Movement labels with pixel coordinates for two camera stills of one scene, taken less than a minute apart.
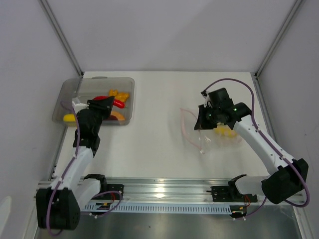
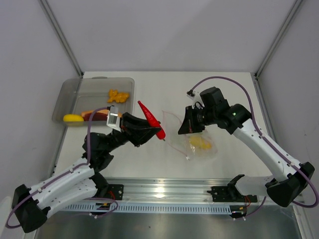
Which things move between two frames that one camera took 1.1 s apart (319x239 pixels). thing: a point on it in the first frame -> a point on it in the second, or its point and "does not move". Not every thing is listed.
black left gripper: [105, 105] -> [136, 130]
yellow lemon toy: [69, 117] does not move
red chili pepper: [115, 102] -> [152, 121]
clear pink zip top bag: [207, 139] -> [193, 146]
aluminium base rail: [160, 189] does not move
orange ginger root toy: [117, 95] does not move
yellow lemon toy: [226, 131] -> [197, 141]
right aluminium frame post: [255, 75] does not move
